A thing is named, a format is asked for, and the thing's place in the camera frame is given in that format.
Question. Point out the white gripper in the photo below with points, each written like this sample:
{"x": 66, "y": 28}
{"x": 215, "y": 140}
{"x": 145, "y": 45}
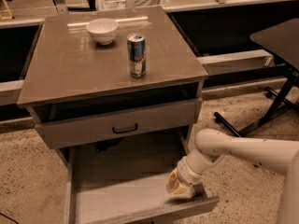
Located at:
{"x": 188, "y": 170}

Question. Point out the grey drawer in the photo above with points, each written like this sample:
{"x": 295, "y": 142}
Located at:
{"x": 146, "y": 119}
{"x": 125, "y": 184}

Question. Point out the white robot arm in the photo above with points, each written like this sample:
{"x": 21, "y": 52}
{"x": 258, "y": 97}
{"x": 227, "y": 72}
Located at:
{"x": 278, "y": 156}

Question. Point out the grey drawer cabinet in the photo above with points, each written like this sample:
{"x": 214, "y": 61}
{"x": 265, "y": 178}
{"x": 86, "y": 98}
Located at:
{"x": 72, "y": 76}

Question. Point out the blue silver drink can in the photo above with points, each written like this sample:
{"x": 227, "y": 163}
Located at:
{"x": 136, "y": 44}

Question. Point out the white ceramic bowl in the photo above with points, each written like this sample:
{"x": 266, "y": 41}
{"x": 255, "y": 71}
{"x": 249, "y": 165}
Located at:
{"x": 102, "y": 31}

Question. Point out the wire mesh basket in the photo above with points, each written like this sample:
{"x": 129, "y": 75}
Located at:
{"x": 122, "y": 4}

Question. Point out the yellow wooden frame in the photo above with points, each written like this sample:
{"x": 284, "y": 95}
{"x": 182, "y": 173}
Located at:
{"x": 5, "y": 12}

